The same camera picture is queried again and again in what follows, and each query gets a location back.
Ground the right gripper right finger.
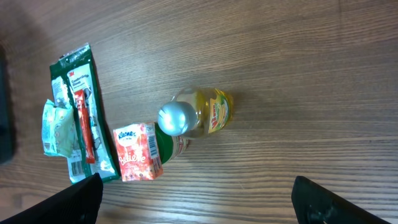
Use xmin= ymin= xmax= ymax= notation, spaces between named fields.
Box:
xmin=291 ymin=176 xmax=389 ymax=224

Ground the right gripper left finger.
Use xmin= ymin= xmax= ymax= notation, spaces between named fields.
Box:
xmin=2 ymin=173 xmax=103 ymax=224

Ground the light green snack pouch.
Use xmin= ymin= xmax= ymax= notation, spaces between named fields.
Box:
xmin=42 ymin=100 xmax=75 ymax=157

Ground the red Kleenex tissue pack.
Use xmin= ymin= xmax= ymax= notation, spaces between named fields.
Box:
xmin=113 ymin=123 xmax=164 ymax=182

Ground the green lid jar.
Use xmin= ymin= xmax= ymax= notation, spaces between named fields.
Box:
xmin=155 ymin=123 xmax=189 ymax=164

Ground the green 3M gloves package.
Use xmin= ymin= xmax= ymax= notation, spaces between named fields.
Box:
xmin=50 ymin=43 xmax=119 ymax=184

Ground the yellow liquid bottle silver cap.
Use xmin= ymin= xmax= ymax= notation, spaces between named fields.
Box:
xmin=157 ymin=86 xmax=234 ymax=139

